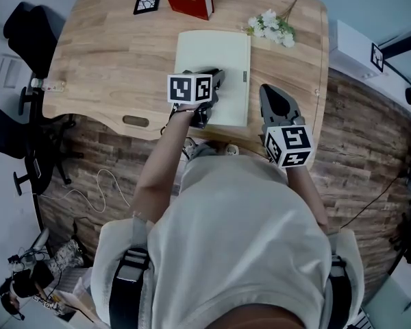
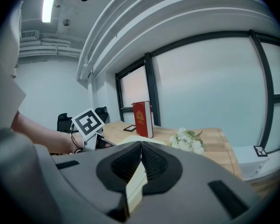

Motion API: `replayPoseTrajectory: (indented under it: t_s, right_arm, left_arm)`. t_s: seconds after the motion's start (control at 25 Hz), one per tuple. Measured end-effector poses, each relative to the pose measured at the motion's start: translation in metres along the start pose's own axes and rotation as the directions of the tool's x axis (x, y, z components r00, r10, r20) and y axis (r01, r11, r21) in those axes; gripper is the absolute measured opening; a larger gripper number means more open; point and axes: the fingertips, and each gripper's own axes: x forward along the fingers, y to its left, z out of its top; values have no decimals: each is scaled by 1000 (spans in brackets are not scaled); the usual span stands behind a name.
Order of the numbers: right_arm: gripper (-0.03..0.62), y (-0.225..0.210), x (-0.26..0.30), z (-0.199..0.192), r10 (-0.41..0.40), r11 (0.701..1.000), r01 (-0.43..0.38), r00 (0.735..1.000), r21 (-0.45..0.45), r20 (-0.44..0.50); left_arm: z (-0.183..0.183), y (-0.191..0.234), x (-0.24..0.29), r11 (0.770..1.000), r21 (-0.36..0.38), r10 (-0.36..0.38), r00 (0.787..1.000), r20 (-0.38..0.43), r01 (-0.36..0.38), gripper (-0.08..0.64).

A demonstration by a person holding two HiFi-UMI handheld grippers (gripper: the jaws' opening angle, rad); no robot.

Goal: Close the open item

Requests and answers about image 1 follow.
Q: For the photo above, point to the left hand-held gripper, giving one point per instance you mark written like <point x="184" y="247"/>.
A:
<point x="190" y="87"/>

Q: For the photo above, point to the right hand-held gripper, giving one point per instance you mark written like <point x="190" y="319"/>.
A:
<point x="289" y="146"/>

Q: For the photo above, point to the cream notebook item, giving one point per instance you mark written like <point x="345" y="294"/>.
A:
<point x="210" y="51"/>

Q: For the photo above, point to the person's right forearm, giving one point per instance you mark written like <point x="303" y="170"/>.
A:
<point x="310" y="197"/>

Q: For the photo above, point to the person's left forearm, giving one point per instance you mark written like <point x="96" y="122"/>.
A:
<point x="161" y="163"/>

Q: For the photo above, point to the person's shoe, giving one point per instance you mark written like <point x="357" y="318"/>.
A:
<point x="232" y="149"/>
<point x="192" y="147"/>

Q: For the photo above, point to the white artificial flower sprig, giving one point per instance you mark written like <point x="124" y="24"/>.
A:
<point x="272" y="27"/>

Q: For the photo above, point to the white cabinet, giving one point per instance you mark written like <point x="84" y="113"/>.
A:
<point x="351" y="46"/>

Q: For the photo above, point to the white power strip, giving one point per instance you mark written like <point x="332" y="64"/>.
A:
<point x="49" y="86"/>

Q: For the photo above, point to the person's white shirt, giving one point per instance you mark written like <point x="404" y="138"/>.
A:
<point x="233" y="238"/>

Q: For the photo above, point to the black office chair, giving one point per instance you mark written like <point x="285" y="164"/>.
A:
<point x="31" y="39"/>

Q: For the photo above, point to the patterned cloth bundle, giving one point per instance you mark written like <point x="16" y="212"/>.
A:
<point x="66" y="257"/>

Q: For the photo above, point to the black picture frame white pattern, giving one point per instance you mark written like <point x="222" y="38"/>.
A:
<point x="147" y="0"/>

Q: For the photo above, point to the black frame deer picture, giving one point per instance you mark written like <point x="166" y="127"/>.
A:
<point x="377" y="57"/>

